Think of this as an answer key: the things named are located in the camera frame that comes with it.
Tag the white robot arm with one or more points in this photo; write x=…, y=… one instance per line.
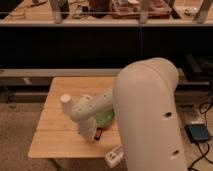
x=143, y=101

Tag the green round object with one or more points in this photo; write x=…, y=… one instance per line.
x=104, y=119

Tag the white cylindrical cup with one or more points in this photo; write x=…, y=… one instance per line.
x=66, y=103

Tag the wooden table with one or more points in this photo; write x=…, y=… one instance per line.
x=56, y=135

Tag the white rectangular block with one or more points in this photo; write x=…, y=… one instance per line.
x=115, y=156

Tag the blue foot pedal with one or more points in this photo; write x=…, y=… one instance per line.
x=197, y=133

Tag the long shelf with clutter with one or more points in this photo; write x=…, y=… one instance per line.
x=107, y=12

